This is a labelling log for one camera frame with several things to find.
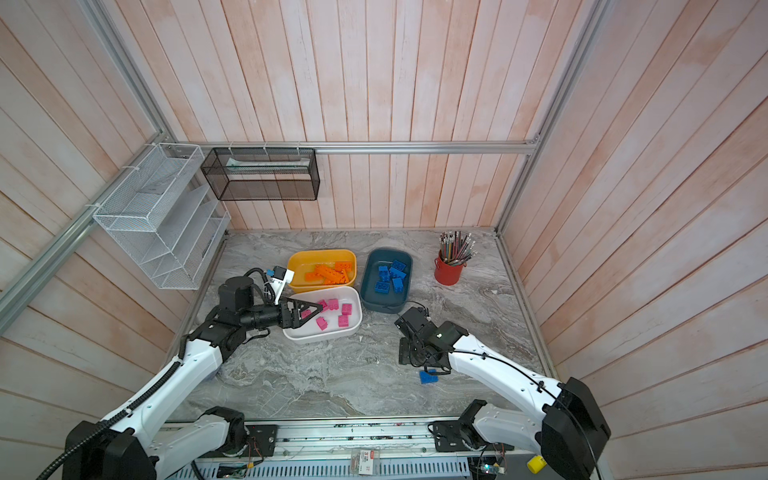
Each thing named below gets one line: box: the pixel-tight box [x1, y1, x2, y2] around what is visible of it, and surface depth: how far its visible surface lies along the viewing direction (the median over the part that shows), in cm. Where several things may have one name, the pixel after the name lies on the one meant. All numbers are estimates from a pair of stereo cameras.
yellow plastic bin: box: [287, 249, 357, 295], surface depth 106 cm
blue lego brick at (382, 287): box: [375, 281, 390, 294], surface depth 103 cm
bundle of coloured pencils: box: [439, 230, 478, 267], surface depth 99 cm
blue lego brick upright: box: [378, 265, 391, 282], surface depth 105 cm
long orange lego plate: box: [314, 264, 346, 284], surface depth 103 cm
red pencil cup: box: [434, 249, 467, 286], surface depth 105 cm
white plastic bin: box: [282, 287, 363, 344], surface depth 97 cm
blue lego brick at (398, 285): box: [392, 278, 404, 294], surface depth 103 cm
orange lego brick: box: [335, 261, 353, 272], surface depth 109 cm
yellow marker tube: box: [527, 455, 547, 474], surface depth 70 cm
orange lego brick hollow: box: [305, 272, 323, 282], surface depth 106 cm
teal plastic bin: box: [360, 247, 413, 314], surface depth 104 cm
